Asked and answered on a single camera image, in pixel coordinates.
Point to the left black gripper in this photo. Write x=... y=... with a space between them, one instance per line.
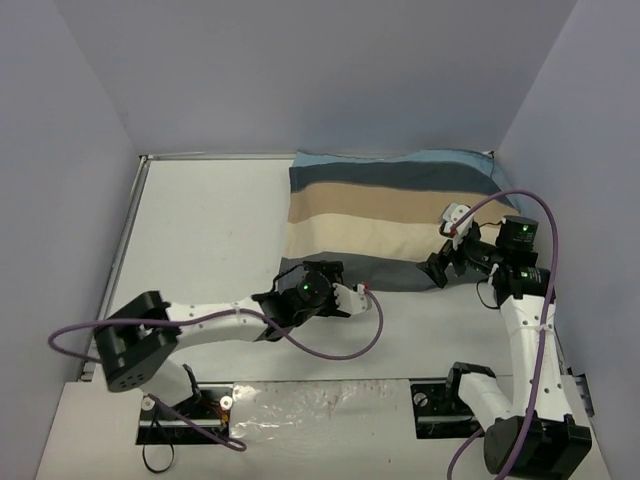
x=329 y=270

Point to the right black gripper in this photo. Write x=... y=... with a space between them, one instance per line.
x=448 y=257

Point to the striped blue pillowcase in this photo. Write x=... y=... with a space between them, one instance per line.
x=379 y=216

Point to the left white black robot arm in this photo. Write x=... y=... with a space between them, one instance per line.
x=136 y=342

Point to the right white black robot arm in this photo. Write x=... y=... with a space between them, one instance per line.
x=531 y=434

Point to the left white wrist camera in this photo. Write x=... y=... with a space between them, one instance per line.
x=351 y=301

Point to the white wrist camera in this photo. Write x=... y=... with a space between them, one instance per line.
x=456 y=221
x=351 y=301

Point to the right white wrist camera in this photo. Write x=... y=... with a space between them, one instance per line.
x=456 y=221

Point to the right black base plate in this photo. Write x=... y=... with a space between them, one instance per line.
x=437 y=415

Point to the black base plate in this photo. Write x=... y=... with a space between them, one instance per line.
x=437 y=415
x=157 y=427

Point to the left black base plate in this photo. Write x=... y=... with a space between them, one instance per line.
x=157 y=427

